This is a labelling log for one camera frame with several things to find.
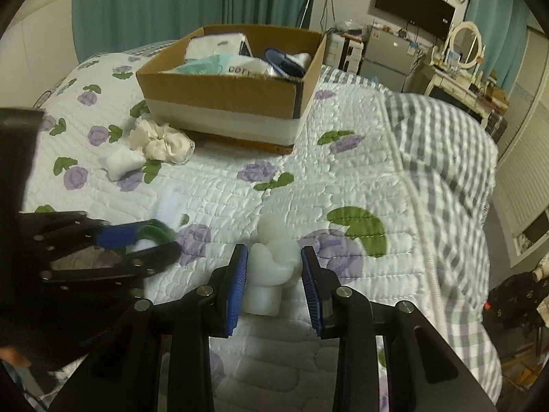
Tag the green and white soft pad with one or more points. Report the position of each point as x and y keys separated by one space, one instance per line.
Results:
x=158 y=229

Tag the dark blue slipper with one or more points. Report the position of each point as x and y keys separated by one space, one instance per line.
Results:
x=283 y=62

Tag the small white sock bundle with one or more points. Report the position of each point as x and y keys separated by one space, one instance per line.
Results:
x=123 y=162

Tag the grey small fridge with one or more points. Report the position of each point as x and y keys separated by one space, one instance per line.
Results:
x=384 y=60

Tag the grey checked blanket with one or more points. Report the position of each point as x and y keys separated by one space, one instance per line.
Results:
x=446 y=171

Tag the white printed packet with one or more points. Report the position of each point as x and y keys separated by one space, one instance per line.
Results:
x=251 y=68

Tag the black wall television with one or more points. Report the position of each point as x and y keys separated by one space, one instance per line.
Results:
x=411 y=2

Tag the dark floral garment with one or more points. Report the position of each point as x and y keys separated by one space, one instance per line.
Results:
x=519 y=300

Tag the white storage unit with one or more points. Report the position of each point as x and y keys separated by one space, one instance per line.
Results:
x=345 y=51

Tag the white tissue packet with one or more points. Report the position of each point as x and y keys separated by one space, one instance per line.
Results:
x=212 y=45

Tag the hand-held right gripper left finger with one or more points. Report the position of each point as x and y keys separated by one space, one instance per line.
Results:
x=238 y=285

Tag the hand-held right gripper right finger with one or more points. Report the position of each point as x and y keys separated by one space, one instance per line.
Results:
x=312 y=292

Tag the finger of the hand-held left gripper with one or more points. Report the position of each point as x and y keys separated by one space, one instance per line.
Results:
x=150 y=259
x=116 y=237

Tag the cream fabric scrunchie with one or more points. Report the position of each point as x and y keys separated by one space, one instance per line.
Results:
x=161 y=142

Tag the white dressing table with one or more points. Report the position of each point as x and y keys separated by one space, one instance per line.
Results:
x=463 y=88

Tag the white folded cloth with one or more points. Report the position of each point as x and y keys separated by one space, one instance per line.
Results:
x=300 y=59

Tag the white floral quilt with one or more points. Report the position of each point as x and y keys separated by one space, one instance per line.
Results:
x=309 y=189

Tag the teal curtain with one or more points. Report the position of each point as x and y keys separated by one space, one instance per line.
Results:
x=489 y=13
x=171 y=4

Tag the teal cloth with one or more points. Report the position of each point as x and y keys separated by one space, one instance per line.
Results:
x=201 y=64

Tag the white oval vanity mirror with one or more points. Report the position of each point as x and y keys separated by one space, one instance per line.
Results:
x=465 y=45

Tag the cardboard box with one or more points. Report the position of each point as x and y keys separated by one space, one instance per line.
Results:
x=214 y=92

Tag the white slatted panel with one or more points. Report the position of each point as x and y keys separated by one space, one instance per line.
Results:
x=523 y=171

